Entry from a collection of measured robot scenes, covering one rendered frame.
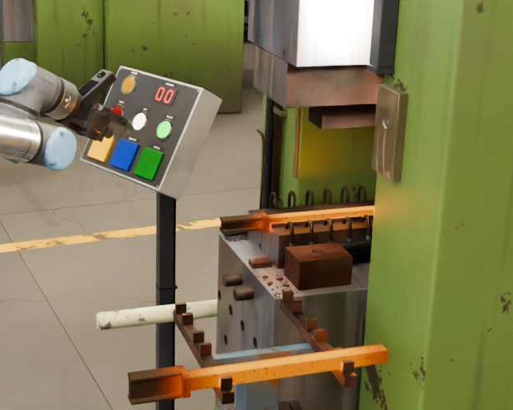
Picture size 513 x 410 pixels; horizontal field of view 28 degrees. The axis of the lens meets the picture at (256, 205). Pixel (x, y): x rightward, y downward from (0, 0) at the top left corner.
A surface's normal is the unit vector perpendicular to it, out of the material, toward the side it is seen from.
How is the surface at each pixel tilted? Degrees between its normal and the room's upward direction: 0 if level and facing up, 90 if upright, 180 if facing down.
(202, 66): 90
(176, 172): 90
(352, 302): 90
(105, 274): 0
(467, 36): 90
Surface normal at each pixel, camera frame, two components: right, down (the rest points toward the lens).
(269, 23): -0.94, 0.07
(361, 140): 0.33, 0.32
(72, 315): 0.04, -0.94
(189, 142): 0.70, 0.26
